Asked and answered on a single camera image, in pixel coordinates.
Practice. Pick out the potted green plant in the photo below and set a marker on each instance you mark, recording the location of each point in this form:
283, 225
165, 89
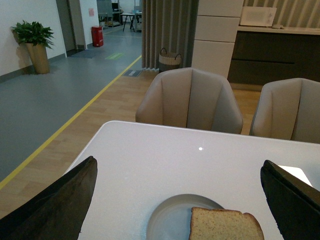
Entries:
37, 39

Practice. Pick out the dark kitchen counter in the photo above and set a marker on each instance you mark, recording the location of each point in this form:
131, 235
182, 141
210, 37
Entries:
261, 57

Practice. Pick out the white microwave oven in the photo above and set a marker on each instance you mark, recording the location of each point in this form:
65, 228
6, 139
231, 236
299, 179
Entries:
257, 16

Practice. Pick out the white round plate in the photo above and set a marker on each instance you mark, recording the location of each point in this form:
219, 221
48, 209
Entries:
171, 219

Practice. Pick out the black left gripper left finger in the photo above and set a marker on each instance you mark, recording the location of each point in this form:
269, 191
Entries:
58, 211

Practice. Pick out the white tall cabinet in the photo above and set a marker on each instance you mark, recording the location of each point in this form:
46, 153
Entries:
215, 34

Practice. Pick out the beige chair on right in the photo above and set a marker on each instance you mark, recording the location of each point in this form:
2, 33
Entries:
288, 109

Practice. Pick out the woven basket with handles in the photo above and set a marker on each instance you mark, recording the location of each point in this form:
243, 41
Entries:
169, 60

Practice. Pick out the slice of brown bread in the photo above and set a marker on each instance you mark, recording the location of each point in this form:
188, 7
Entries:
223, 224

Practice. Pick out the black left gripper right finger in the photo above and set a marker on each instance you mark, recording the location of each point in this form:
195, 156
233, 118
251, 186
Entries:
294, 204

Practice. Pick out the grey curtain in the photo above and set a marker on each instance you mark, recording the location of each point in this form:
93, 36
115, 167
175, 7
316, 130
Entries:
169, 24

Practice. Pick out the red fire extinguisher box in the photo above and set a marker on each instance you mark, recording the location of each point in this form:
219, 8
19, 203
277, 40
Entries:
97, 36

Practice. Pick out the beige chair on left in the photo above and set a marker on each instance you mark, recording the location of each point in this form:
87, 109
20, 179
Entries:
191, 98

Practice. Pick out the beige chair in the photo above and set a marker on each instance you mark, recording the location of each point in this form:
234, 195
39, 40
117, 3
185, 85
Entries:
288, 109
191, 98

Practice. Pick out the distant work table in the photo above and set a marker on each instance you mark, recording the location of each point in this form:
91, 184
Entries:
134, 20

